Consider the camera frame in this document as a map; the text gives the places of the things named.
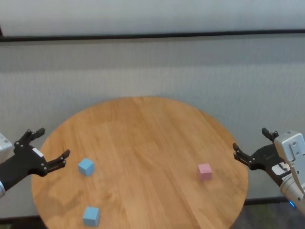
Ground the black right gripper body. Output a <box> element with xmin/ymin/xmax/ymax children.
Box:
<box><xmin>249</xmin><ymin>144</ymin><xmax>292</xmax><ymax>188</ymax></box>

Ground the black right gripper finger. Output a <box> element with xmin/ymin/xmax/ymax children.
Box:
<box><xmin>261</xmin><ymin>127</ymin><xmax>280</xmax><ymax>144</ymax></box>
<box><xmin>232</xmin><ymin>142</ymin><xmax>251</xmax><ymax>168</ymax></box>

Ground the pink building block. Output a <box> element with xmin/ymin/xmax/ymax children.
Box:
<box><xmin>197</xmin><ymin>163</ymin><xmax>213</xmax><ymax>181</ymax></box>

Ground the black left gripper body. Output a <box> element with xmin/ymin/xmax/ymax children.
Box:
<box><xmin>0</xmin><ymin>145</ymin><xmax>48</xmax><ymax>192</ymax></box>

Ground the blue building block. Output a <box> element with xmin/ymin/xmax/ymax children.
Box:
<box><xmin>77</xmin><ymin>157</ymin><xmax>95</xmax><ymax>177</ymax></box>
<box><xmin>82</xmin><ymin>206</ymin><xmax>101</xmax><ymax>227</ymax></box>

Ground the black wall rail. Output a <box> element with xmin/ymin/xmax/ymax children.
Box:
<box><xmin>0</xmin><ymin>28</ymin><xmax>305</xmax><ymax>43</ymax></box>

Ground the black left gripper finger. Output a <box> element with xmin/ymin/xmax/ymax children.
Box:
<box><xmin>13</xmin><ymin>127</ymin><xmax>46</xmax><ymax>149</ymax></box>
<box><xmin>41</xmin><ymin>149</ymin><xmax>71</xmax><ymax>174</ymax></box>

